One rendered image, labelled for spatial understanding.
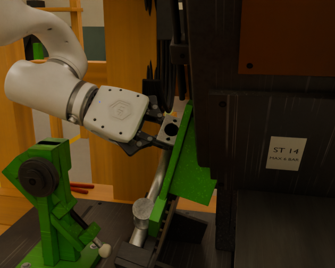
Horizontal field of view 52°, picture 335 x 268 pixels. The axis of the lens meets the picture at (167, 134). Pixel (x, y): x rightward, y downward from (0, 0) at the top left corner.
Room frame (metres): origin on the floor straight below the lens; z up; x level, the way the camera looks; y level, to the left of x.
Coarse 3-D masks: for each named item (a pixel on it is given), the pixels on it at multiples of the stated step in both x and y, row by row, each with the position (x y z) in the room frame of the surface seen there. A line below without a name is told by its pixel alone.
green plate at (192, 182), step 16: (192, 112) 0.52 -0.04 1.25; (192, 128) 0.51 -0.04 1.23; (176, 144) 0.51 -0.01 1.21; (192, 144) 0.51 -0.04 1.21; (176, 160) 0.51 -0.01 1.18; (192, 160) 0.51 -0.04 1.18; (176, 176) 0.52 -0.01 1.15; (192, 176) 0.51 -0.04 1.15; (208, 176) 0.51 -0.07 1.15; (160, 192) 0.51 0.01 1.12; (176, 192) 0.52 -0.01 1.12; (192, 192) 0.51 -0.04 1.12; (208, 192) 0.51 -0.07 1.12
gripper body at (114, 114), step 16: (96, 96) 0.63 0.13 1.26; (112, 96) 0.63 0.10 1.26; (128, 96) 0.64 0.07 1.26; (144, 96) 0.64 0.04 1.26; (96, 112) 0.61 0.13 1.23; (112, 112) 0.61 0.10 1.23; (128, 112) 0.61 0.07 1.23; (144, 112) 0.62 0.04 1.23; (96, 128) 0.59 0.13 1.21; (112, 128) 0.59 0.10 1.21; (128, 128) 0.59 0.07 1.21
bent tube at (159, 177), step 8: (168, 120) 0.61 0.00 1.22; (176, 120) 0.62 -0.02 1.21; (168, 128) 0.62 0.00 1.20; (176, 128) 0.62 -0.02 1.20; (160, 136) 0.59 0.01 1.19; (168, 136) 0.59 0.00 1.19; (176, 136) 0.59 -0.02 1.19; (168, 144) 0.58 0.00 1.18; (168, 152) 0.64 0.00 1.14; (160, 160) 0.67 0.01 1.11; (168, 160) 0.66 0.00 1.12; (160, 168) 0.66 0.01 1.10; (160, 176) 0.66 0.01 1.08; (152, 184) 0.66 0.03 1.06; (160, 184) 0.65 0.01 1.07; (152, 192) 0.64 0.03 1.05; (152, 200) 0.62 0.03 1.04; (136, 232) 0.58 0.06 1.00; (144, 232) 0.58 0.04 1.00; (136, 240) 0.56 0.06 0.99; (144, 240) 0.57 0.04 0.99
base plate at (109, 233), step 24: (24, 216) 0.80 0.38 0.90; (96, 216) 0.80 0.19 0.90; (120, 216) 0.80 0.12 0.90; (0, 240) 0.69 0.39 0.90; (24, 240) 0.69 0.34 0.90; (120, 240) 0.69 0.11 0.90; (168, 240) 0.69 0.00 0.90; (0, 264) 0.61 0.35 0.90; (96, 264) 0.61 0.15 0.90; (168, 264) 0.61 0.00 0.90; (192, 264) 0.61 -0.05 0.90; (216, 264) 0.61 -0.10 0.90
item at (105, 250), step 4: (96, 240) 0.60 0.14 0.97; (96, 244) 0.59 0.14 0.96; (100, 244) 0.60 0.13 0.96; (104, 244) 0.60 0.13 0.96; (108, 244) 0.60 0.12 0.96; (100, 248) 0.59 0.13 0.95; (104, 248) 0.59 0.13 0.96; (108, 248) 0.59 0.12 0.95; (100, 252) 0.59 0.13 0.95; (104, 252) 0.58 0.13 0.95; (108, 252) 0.59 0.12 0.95; (104, 256) 0.58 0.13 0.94; (108, 256) 0.59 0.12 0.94
